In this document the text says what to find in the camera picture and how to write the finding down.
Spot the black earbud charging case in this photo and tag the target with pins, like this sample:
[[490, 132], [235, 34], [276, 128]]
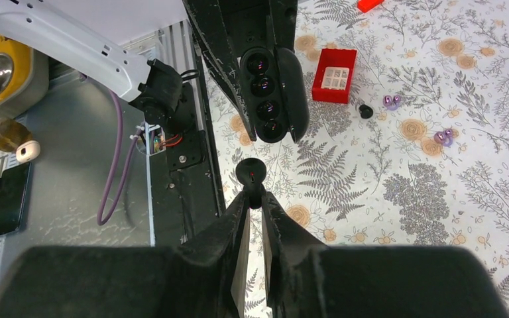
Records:
[[275, 94]]

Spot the small white round device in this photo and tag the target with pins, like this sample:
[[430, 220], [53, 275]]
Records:
[[28, 151]]

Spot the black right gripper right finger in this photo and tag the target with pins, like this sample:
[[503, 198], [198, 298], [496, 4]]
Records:
[[308, 278]]

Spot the red rectangular block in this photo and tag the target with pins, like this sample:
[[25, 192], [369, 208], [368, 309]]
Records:
[[365, 6]]

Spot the black smartphone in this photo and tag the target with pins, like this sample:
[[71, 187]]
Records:
[[14, 189]]

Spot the red plastic tray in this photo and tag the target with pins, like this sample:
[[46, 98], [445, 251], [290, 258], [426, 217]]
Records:
[[333, 77]]

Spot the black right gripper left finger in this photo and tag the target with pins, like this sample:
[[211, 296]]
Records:
[[204, 277]]

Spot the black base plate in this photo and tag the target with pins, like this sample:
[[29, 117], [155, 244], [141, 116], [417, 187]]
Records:
[[185, 195]]

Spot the floral patterned mat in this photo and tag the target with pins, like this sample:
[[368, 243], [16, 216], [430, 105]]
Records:
[[384, 180]]

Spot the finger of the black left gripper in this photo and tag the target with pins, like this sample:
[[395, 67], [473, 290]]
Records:
[[207, 21], [281, 23]]

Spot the black earbud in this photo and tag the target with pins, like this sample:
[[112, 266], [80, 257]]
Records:
[[251, 173], [365, 111]]

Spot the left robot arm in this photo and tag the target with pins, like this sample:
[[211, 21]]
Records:
[[248, 47]]

